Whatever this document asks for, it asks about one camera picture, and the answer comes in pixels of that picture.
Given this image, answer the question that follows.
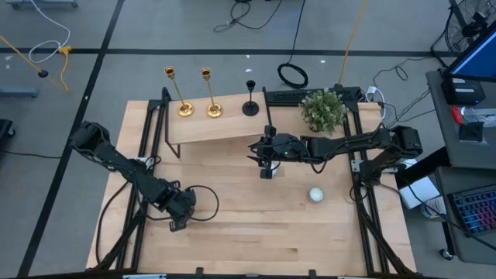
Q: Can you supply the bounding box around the grey floor base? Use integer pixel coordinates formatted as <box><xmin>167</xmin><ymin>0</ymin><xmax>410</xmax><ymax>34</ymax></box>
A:
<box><xmin>0</xmin><ymin>85</ymin><xmax>40</xmax><ymax>98</ymax></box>

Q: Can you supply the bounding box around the red handled tool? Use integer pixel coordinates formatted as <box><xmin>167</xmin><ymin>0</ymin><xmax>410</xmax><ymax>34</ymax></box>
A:
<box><xmin>451</xmin><ymin>105</ymin><xmax>465</xmax><ymax>126</ymax></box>

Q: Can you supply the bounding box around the black tangled floor cable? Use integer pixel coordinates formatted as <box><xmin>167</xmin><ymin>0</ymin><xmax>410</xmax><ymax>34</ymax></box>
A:
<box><xmin>212</xmin><ymin>0</ymin><xmax>284</xmax><ymax>33</ymax></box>

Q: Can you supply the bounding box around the white box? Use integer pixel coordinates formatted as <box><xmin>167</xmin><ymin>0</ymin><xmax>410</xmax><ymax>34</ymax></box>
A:
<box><xmin>398</xmin><ymin>158</ymin><xmax>442</xmax><ymax>211</ymax></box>

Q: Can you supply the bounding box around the backlit rainbow keyboard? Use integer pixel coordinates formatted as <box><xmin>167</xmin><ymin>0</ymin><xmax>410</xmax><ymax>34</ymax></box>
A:
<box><xmin>446</xmin><ymin>184</ymin><xmax>496</xmax><ymax>236</ymax></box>

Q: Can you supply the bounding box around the wooden shelf with black legs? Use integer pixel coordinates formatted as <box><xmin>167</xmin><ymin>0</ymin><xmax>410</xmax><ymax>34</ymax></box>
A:
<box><xmin>161</xmin><ymin>87</ymin><xmax>274</xmax><ymax>159</ymax></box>

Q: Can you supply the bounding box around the green plant in black pot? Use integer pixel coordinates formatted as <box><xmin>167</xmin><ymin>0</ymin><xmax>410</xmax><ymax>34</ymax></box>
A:
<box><xmin>298</xmin><ymin>88</ymin><xmax>348</xmax><ymax>135</ymax></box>

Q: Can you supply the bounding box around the tall gold candlestick holder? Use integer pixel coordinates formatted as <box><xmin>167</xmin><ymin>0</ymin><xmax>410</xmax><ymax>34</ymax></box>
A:
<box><xmin>164</xmin><ymin>65</ymin><xmax>195</xmax><ymax>119</ymax></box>
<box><xmin>200</xmin><ymin>67</ymin><xmax>224</xmax><ymax>119</ymax></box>

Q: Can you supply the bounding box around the black mini computer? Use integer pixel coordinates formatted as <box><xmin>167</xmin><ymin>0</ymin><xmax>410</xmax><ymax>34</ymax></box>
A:
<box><xmin>440</xmin><ymin>75</ymin><xmax>487</xmax><ymax>106</ymax></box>

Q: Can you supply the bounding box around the computer monitor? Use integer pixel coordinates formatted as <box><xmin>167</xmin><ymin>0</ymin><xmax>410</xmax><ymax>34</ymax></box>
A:
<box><xmin>443</xmin><ymin>26</ymin><xmax>496</xmax><ymax>83</ymax></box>

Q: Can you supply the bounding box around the small black box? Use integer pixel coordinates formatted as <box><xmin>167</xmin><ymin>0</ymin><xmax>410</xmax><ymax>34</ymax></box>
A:
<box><xmin>458</xmin><ymin>121</ymin><xmax>485</xmax><ymax>143</ymax></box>

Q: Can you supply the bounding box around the white tealight candle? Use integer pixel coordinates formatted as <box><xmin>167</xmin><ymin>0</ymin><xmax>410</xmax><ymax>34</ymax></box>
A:
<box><xmin>308</xmin><ymin>187</ymin><xmax>325</xmax><ymax>204</ymax></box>

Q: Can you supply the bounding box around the yellow extension cord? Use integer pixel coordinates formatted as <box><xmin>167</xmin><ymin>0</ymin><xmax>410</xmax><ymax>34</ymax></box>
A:
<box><xmin>57</xmin><ymin>45</ymin><xmax>74</xmax><ymax>93</ymax></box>

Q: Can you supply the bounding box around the white charger with cable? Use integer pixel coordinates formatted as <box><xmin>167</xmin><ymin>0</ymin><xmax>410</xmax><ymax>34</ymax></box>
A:
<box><xmin>365</xmin><ymin>85</ymin><xmax>388</xmax><ymax>120</ymax></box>

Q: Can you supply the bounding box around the thin black floor cable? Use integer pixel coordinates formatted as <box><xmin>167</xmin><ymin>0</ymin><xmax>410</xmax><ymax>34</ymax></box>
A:
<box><xmin>0</xmin><ymin>149</ymin><xmax>64</xmax><ymax>160</ymax></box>

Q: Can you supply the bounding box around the white and blue object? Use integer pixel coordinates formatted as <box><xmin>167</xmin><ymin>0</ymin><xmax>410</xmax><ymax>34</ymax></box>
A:
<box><xmin>420</xmin><ymin>195</ymin><xmax>447</xmax><ymax>219</ymax></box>

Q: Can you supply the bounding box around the black floor object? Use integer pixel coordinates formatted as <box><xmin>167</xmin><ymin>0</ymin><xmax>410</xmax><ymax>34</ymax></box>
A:
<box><xmin>0</xmin><ymin>119</ymin><xmax>16</xmax><ymax>141</ymax></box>

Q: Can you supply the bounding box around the grey rolling desk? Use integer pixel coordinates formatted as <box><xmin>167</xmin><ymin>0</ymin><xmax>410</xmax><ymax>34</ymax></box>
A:
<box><xmin>433</xmin><ymin>165</ymin><xmax>496</xmax><ymax>267</ymax></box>

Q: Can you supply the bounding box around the black candlestick holder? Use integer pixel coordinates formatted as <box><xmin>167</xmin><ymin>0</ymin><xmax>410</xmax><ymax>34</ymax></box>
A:
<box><xmin>241</xmin><ymin>79</ymin><xmax>260</xmax><ymax>117</ymax></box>

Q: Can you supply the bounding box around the black metal rig frame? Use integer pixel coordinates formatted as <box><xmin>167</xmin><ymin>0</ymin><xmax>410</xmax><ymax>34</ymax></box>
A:
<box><xmin>91</xmin><ymin>85</ymin><xmax>419</xmax><ymax>277</ymax></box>

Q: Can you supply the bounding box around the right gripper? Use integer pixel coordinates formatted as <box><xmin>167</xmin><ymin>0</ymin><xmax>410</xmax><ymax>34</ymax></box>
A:
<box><xmin>246</xmin><ymin>126</ymin><xmax>309</xmax><ymax>179</ymax></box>

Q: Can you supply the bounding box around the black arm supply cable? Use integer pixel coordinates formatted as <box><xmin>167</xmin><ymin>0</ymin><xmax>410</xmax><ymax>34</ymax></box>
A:
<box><xmin>95</xmin><ymin>180</ymin><xmax>131</xmax><ymax>267</ymax></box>

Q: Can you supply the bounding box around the black cable with coil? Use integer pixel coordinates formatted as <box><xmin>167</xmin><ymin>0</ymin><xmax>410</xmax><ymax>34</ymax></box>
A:
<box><xmin>276</xmin><ymin>0</ymin><xmax>310</xmax><ymax>90</ymax></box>

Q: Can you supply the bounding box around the yellow hanging cable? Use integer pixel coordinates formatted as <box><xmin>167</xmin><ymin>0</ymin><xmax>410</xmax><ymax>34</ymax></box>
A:
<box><xmin>338</xmin><ymin>0</ymin><xmax>369</xmax><ymax>87</ymax></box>

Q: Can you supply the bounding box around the black standing fan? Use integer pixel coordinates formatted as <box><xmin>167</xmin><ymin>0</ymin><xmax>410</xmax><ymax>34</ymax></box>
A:
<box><xmin>430</xmin><ymin>0</ymin><xmax>496</xmax><ymax>67</ymax></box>

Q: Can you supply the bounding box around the white floor cable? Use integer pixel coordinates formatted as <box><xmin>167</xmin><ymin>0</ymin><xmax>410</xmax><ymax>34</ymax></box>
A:
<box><xmin>28</xmin><ymin>0</ymin><xmax>72</xmax><ymax>64</ymax></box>

